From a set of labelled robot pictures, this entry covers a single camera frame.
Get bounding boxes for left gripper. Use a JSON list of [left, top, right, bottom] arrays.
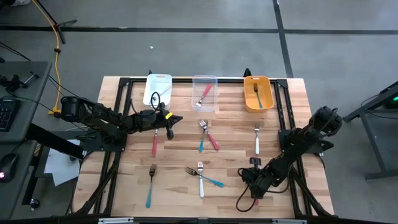
[[152, 108, 183, 141]]

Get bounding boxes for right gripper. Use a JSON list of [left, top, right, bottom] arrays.
[[248, 157, 274, 200]]

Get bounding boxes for blue handled fork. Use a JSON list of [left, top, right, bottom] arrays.
[[146, 164, 157, 209], [252, 82, 264, 110], [184, 166, 224, 189], [198, 119, 209, 153]]

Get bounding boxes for clear plastic bin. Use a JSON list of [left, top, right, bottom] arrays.
[[191, 74, 219, 113]]

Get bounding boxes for white plastic bin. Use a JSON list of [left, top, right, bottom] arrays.
[[142, 73, 173, 111]]

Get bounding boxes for yellow plastic bin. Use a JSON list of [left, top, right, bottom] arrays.
[[243, 75, 275, 113]]

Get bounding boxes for black overhead crossbeam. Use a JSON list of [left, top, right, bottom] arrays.
[[0, 214, 398, 224]]

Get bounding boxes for white paper sheets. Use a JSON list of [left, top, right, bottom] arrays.
[[43, 139, 82, 187]]

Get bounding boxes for black diagonal support bar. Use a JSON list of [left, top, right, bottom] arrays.
[[26, 124, 86, 159]]

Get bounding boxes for grey desk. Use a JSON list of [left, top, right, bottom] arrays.
[[0, 139, 39, 220], [0, 60, 53, 143]]

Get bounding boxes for black tripod stand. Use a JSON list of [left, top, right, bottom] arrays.
[[32, 0, 78, 45]]

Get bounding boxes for dark side table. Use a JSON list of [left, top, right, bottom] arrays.
[[341, 80, 398, 182]]

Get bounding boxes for black clamp tool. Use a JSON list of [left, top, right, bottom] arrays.
[[0, 71, 40, 93]]

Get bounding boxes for backlit black keyboard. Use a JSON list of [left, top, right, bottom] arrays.
[[0, 98, 20, 133]]

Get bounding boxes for black computer mouse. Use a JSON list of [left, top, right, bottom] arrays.
[[0, 152, 19, 184]]

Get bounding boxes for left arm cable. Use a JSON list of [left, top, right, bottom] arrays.
[[129, 91, 162, 116]]

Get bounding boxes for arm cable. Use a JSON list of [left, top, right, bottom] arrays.
[[235, 183, 261, 213], [129, 91, 162, 116]]

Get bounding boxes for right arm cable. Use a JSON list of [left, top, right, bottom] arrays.
[[235, 183, 261, 213]]

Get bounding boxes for silver metal bracket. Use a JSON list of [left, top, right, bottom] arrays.
[[272, 218, 308, 224], [98, 217, 135, 224]]

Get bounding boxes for black aluminium table frame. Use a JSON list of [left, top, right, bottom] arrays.
[[70, 70, 335, 218]]

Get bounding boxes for thin black floor cable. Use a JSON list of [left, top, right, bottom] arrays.
[[48, 75, 81, 100], [0, 42, 32, 62]]

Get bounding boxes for yellow cable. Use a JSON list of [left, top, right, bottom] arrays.
[[30, 0, 63, 115]]

